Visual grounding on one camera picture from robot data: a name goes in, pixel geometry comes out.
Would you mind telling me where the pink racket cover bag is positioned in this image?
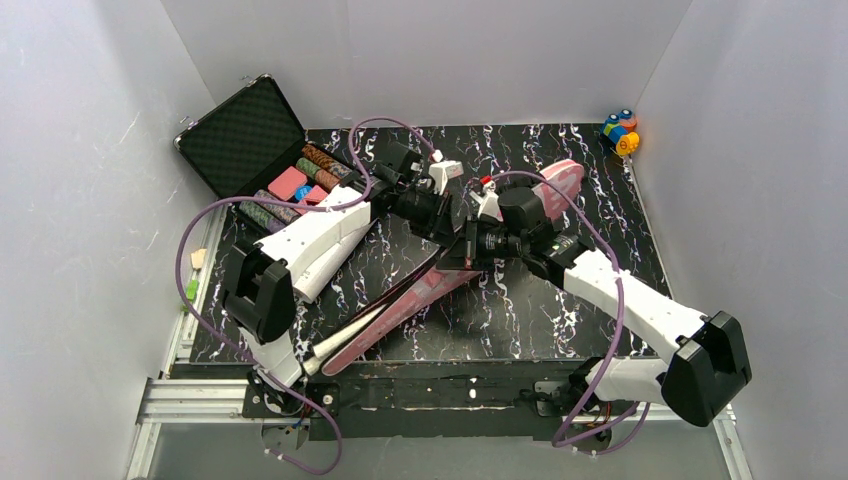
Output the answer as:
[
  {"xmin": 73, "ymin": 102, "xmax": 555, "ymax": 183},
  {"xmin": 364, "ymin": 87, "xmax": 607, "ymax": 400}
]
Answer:
[{"xmin": 318, "ymin": 160, "xmax": 584, "ymax": 376}]

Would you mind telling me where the pink badminton racket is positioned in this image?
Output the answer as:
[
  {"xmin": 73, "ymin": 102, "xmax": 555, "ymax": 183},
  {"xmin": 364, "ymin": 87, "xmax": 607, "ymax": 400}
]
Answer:
[{"xmin": 302, "ymin": 310, "xmax": 380, "ymax": 376}]

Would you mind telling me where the white shuttlecock tube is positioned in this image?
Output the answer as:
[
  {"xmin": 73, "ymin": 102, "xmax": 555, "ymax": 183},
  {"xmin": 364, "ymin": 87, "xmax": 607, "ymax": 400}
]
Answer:
[{"xmin": 293, "ymin": 222, "xmax": 373, "ymax": 303}]

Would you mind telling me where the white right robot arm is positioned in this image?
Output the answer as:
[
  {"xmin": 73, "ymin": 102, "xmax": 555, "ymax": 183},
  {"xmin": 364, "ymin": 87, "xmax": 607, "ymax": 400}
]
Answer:
[{"xmin": 437, "ymin": 187, "xmax": 752, "ymax": 427}]

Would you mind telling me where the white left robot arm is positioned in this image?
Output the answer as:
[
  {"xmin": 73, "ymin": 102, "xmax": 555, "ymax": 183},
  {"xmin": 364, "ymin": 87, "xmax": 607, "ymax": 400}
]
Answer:
[{"xmin": 222, "ymin": 151, "xmax": 465, "ymax": 393}]

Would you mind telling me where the black front mounting base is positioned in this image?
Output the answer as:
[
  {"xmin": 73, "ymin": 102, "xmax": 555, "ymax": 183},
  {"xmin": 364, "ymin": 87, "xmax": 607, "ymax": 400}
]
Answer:
[{"xmin": 241, "ymin": 358, "xmax": 664, "ymax": 444}]

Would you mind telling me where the black poker chip case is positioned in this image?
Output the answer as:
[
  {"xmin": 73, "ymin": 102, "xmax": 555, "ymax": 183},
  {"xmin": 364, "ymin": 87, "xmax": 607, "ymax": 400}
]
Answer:
[{"xmin": 173, "ymin": 74, "xmax": 364, "ymax": 250}]

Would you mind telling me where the beige wooden block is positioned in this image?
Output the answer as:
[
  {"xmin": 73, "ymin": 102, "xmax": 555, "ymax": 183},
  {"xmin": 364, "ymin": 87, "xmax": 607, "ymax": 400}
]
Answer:
[{"xmin": 189, "ymin": 248, "xmax": 207, "ymax": 270}]

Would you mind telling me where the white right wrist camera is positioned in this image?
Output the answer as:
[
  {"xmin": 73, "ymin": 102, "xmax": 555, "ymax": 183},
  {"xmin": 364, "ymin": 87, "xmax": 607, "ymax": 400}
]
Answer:
[{"xmin": 469, "ymin": 176, "xmax": 502, "ymax": 221}]

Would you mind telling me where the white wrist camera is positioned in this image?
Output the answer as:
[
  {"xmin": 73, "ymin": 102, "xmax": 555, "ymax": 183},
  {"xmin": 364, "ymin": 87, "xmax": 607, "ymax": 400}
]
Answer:
[
  {"xmin": 428, "ymin": 160, "xmax": 464, "ymax": 195},
  {"xmin": 469, "ymin": 176, "xmax": 502, "ymax": 221}
]

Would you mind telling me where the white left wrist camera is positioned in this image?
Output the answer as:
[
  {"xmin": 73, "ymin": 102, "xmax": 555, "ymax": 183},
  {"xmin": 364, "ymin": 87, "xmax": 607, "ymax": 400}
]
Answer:
[{"xmin": 428, "ymin": 160, "xmax": 464, "ymax": 195}]

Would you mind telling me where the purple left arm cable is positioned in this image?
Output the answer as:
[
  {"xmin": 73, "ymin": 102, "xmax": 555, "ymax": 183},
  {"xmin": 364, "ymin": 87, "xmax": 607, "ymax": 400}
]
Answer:
[{"xmin": 174, "ymin": 116, "xmax": 445, "ymax": 477}]

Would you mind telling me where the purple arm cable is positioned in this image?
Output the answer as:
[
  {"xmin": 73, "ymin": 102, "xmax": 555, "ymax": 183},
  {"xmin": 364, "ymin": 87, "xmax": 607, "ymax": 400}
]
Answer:
[
  {"xmin": 480, "ymin": 170, "xmax": 652, "ymax": 457},
  {"xmin": 174, "ymin": 116, "xmax": 445, "ymax": 477}
]

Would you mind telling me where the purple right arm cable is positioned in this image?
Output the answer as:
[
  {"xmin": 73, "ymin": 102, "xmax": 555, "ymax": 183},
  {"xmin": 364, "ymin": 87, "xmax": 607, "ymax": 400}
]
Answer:
[{"xmin": 480, "ymin": 170, "xmax": 652, "ymax": 457}]

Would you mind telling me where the green clip on rail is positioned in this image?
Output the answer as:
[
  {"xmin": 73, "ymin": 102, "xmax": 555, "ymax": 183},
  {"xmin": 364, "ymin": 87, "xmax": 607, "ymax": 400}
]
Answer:
[{"xmin": 184, "ymin": 279, "xmax": 199, "ymax": 304}]

